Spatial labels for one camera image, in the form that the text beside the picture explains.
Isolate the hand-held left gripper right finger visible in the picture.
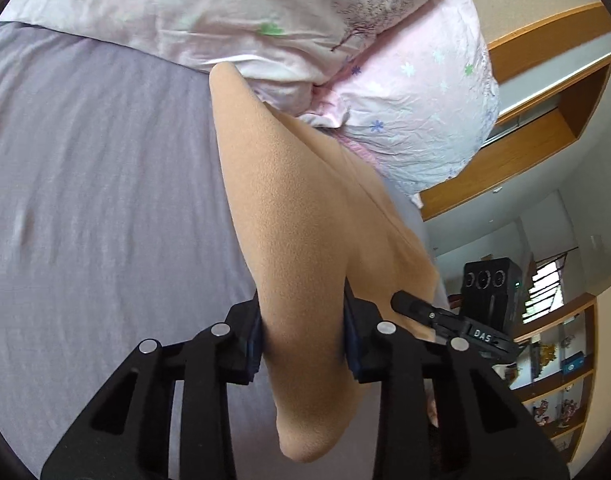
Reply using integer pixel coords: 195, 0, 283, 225
342, 280, 570, 480

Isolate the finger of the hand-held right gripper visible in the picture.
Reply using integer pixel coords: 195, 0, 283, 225
390, 291, 469, 345

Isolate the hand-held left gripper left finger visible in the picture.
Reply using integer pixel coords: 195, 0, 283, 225
40, 289, 264, 480

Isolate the tan fleece garment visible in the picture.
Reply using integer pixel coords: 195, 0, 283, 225
208, 62, 440, 465

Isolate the window with grille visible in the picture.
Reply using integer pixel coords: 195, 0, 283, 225
521, 254, 570, 326

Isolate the golden ornament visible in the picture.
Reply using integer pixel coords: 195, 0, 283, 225
534, 342, 560, 367

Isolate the blue box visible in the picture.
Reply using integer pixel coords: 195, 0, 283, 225
560, 354, 587, 376

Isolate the wooden display shelf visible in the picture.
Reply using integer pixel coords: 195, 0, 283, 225
505, 294, 599, 466

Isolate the pink floral pillow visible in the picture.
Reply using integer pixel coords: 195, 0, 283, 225
0, 0, 466, 116
298, 0, 501, 209

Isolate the lilac grey bed sheet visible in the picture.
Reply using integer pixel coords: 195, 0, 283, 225
0, 21, 443, 480

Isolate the wooden wall cabinet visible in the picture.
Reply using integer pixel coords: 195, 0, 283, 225
419, 2, 611, 222

